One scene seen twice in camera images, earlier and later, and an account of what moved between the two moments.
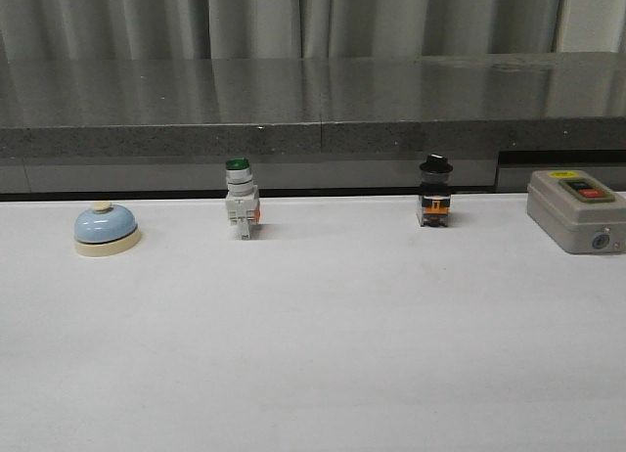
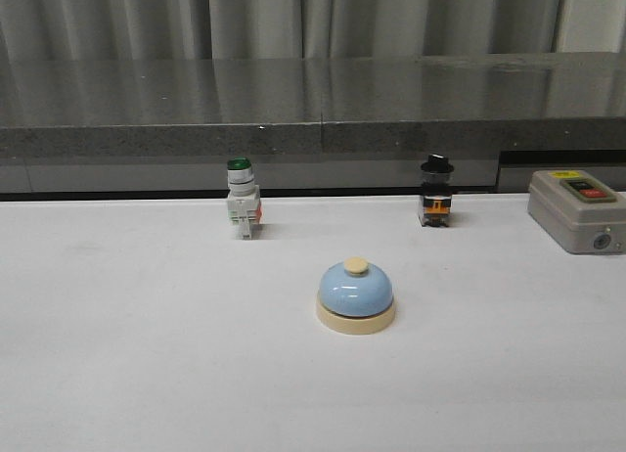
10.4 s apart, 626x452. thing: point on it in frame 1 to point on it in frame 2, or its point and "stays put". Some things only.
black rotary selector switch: x=436 y=190 stays put
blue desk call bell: x=105 y=230 to x=355 y=298
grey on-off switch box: x=579 y=212 stays put
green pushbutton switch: x=242 y=202 stays put
